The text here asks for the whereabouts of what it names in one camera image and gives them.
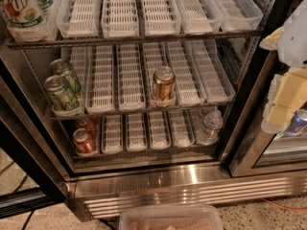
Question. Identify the rear red soda can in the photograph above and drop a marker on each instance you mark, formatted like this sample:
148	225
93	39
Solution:
88	123

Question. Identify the wire shelf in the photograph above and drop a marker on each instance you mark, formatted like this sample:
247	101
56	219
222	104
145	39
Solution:
54	117
97	41

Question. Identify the green soda can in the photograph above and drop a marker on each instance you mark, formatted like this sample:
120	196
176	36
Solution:
61	94
65	69

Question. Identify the front red soda can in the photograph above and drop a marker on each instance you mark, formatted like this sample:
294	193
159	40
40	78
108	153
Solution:
83	141

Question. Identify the blue soda can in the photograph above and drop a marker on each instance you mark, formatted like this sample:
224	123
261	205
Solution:
298	123

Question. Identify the rear green soda can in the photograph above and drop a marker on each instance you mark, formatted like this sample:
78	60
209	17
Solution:
65	69

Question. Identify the front white 7UP can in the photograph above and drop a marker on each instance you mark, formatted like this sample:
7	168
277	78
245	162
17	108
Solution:
23	14

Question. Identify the middle wire shelf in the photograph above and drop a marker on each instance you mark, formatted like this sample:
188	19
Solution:
54	117

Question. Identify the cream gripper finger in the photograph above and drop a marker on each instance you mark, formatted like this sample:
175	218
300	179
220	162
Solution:
270	42
287	94

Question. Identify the top wire shelf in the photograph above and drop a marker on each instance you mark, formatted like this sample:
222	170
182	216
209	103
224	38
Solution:
97	41

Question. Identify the orange soda can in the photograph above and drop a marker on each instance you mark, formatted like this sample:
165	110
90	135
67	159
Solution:
163	84

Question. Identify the clear plastic container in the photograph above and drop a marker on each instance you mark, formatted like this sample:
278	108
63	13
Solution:
171	217

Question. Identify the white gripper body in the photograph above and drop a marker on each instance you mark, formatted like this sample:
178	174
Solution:
295	45

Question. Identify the black fridge door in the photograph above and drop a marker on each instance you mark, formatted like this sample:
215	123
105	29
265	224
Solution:
22	148

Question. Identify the red soda can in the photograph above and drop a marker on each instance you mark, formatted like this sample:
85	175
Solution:
88	123
83	141

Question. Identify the clear water bottle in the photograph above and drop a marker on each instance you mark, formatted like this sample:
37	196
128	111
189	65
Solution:
211	125

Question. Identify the stainless steel fridge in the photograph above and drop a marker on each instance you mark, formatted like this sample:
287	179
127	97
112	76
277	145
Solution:
117	104

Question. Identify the front green soda can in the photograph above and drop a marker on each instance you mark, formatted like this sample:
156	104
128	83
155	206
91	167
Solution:
61	94

